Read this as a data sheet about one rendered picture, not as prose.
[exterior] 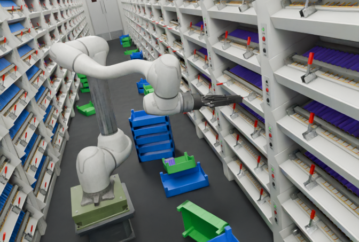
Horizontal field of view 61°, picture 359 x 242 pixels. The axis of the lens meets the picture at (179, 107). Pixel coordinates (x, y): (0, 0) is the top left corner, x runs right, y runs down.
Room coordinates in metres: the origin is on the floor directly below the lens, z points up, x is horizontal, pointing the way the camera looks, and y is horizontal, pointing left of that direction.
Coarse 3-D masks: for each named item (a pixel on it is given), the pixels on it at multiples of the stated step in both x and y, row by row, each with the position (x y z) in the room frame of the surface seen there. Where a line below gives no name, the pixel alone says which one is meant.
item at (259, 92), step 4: (224, 72) 1.72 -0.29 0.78; (228, 72) 1.69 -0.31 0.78; (224, 76) 1.70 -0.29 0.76; (232, 76) 1.61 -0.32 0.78; (236, 76) 1.58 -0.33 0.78; (236, 80) 1.56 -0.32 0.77; (240, 80) 1.51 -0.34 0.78; (236, 84) 1.53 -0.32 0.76; (240, 84) 1.50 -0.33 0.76; (244, 84) 1.45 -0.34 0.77; (248, 84) 1.42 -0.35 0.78; (248, 88) 1.41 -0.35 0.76; (252, 88) 1.37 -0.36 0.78; (256, 88) 1.35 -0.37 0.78; (260, 92) 1.29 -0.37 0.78
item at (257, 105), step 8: (224, 64) 1.77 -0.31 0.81; (232, 64) 1.77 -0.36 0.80; (216, 72) 1.76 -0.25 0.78; (216, 80) 1.75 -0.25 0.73; (224, 80) 1.67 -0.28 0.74; (224, 88) 1.65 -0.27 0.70; (232, 88) 1.53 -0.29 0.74; (240, 88) 1.48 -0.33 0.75; (248, 104) 1.33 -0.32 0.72; (256, 104) 1.26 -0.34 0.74; (256, 112) 1.26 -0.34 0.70
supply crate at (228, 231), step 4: (224, 228) 0.93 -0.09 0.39; (228, 228) 0.92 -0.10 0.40; (224, 232) 0.93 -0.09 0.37; (228, 232) 0.91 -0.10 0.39; (220, 236) 0.91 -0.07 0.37; (224, 236) 0.92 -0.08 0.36; (228, 236) 0.91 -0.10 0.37; (232, 236) 0.91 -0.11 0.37; (208, 240) 0.90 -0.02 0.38; (212, 240) 0.90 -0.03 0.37; (216, 240) 0.91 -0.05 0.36; (220, 240) 0.91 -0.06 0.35; (224, 240) 0.92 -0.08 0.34; (228, 240) 0.91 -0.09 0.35; (232, 240) 0.91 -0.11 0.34; (236, 240) 0.88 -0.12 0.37
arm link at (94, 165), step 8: (80, 152) 1.47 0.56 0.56; (88, 152) 1.46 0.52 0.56; (96, 152) 1.46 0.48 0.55; (104, 152) 1.51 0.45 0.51; (80, 160) 1.43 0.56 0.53; (88, 160) 1.42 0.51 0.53; (96, 160) 1.43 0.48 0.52; (104, 160) 1.46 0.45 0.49; (112, 160) 1.51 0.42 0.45; (80, 168) 1.42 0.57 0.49; (88, 168) 1.40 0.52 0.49; (96, 168) 1.41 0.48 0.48; (104, 168) 1.44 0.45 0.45; (112, 168) 1.50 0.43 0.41; (80, 176) 1.41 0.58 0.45; (88, 176) 1.39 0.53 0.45; (96, 176) 1.40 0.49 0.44; (104, 176) 1.43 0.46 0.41; (88, 184) 1.39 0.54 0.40; (96, 184) 1.40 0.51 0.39; (104, 184) 1.42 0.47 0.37; (88, 192) 1.40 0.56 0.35
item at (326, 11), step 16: (272, 0) 1.07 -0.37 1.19; (288, 0) 1.06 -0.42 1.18; (304, 0) 0.98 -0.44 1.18; (320, 0) 0.90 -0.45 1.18; (336, 0) 0.84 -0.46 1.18; (352, 0) 0.78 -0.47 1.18; (272, 16) 1.05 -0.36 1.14; (288, 16) 0.97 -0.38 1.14; (304, 16) 0.88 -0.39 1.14; (320, 16) 0.84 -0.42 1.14; (336, 16) 0.78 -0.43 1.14; (352, 16) 0.73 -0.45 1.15; (304, 32) 0.90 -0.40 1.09; (320, 32) 0.82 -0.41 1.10; (336, 32) 0.76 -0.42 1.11; (352, 32) 0.70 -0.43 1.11
